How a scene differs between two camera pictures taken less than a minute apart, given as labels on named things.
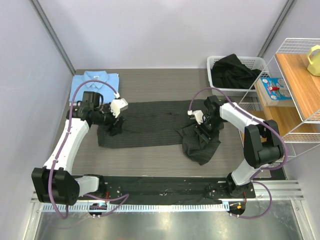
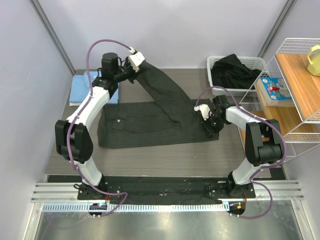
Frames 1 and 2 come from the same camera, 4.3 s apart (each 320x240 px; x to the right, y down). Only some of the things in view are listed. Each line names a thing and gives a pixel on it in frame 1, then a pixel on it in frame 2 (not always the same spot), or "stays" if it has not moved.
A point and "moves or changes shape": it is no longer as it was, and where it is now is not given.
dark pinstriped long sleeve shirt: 160,123 moves or changes shape
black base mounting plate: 169,190 stays
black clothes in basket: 229,72 stays
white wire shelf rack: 285,92 stays
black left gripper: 116,127 → 135,75
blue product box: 281,97 stays
